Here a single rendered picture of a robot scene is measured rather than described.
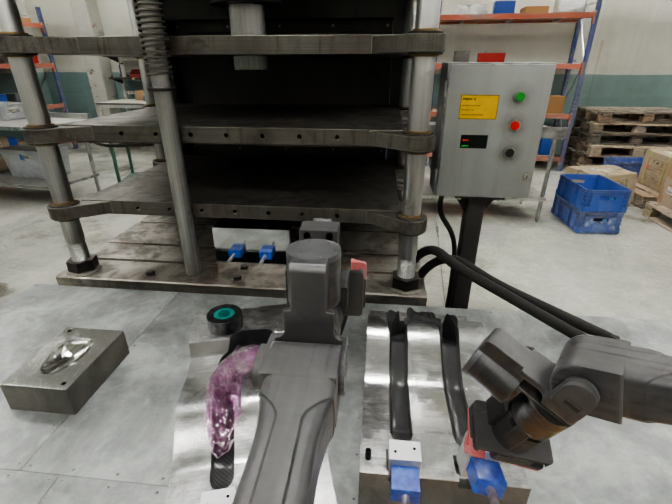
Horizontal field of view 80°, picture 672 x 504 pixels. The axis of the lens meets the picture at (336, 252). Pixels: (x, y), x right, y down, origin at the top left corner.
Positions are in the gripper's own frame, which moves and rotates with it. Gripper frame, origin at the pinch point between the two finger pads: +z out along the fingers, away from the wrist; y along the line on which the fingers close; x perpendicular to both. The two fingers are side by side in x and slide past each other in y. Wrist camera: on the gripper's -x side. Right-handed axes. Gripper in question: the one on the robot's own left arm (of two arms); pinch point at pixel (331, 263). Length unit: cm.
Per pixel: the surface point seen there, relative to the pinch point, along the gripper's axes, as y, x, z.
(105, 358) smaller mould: 54, 34, 15
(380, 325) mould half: -8.8, 24.9, 21.8
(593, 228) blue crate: -214, 102, 321
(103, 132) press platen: 80, -10, 70
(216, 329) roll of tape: 27.8, 25.8, 17.8
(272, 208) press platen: 27, 13, 70
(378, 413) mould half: -8.5, 30.6, 1.4
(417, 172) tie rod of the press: -19, -1, 62
